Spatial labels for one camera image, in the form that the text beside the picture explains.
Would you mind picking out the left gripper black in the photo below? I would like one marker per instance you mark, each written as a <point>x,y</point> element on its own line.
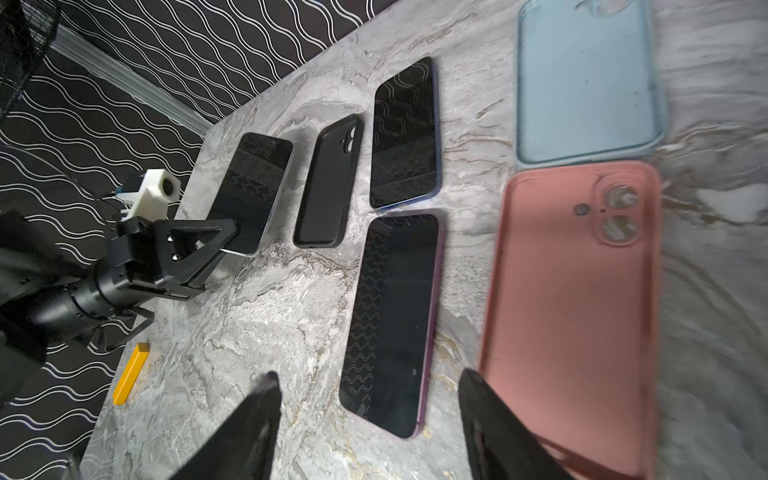
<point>150,259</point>

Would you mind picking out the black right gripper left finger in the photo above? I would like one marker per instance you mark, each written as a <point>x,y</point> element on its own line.
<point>243,447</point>

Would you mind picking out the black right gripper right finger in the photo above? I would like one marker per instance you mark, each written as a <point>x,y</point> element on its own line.
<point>498,445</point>

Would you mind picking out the pink phone case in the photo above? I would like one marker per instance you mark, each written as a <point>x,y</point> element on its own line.
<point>570,334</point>

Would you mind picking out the black phone case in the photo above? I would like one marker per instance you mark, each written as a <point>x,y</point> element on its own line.
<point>323,211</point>

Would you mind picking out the phone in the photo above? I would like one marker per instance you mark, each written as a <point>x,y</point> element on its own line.
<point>385,373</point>

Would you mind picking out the black smartphone green case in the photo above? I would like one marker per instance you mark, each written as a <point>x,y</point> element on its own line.
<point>406,164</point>

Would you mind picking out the light blue phone case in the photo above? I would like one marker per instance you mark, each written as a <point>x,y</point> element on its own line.
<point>587,88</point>

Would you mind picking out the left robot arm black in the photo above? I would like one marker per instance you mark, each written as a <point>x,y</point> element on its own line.
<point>46,299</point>

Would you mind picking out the yellow rectangular block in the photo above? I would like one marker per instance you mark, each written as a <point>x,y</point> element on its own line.
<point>130,373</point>

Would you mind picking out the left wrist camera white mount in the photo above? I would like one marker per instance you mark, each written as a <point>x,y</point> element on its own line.
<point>148,195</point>

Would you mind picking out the black wire basket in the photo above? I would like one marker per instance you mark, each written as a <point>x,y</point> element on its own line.
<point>27,30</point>

